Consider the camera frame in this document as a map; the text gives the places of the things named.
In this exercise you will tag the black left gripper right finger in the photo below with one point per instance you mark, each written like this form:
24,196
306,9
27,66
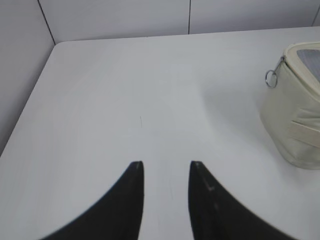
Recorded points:
216,215

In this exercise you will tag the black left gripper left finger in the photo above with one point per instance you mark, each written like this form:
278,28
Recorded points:
117,215

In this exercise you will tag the cream canvas zipper bag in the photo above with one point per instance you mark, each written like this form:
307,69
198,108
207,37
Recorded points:
290,112

